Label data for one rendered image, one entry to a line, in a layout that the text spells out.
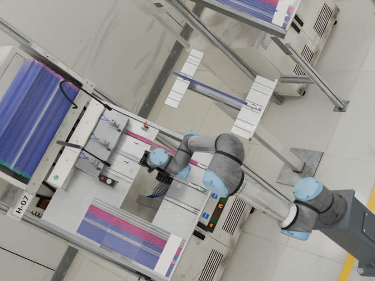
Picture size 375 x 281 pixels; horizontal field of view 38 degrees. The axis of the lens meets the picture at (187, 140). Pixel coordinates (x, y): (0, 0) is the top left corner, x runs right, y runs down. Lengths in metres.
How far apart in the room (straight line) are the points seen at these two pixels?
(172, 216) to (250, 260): 0.81
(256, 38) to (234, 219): 1.10
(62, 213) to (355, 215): 1.39
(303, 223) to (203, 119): 2.13
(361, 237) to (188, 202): 0.83
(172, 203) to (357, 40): 1.77
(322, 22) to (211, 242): 1.64
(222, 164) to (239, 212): 1.30
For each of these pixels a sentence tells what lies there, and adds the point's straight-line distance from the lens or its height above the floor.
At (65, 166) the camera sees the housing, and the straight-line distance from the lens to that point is 2.74.
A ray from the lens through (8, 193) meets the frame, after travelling 2.79.
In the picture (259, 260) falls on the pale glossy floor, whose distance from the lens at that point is 3.30.
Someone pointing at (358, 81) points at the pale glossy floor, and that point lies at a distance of 3.56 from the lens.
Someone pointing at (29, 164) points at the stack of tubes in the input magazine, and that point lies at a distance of 2.66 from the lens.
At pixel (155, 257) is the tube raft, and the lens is 2.67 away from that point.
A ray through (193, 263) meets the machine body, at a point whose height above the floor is 0.31.
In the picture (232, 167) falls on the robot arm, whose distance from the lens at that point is 2.07.
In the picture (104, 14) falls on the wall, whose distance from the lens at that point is 4.58.
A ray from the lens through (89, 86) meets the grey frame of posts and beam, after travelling 2.80.
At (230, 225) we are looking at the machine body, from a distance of 3.30.
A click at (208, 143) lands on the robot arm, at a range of 2.25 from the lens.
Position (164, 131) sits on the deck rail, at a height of 0.97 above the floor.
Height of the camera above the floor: 2.52
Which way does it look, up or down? 37 degrees down
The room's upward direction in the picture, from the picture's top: 53 degrees counter-clockwise
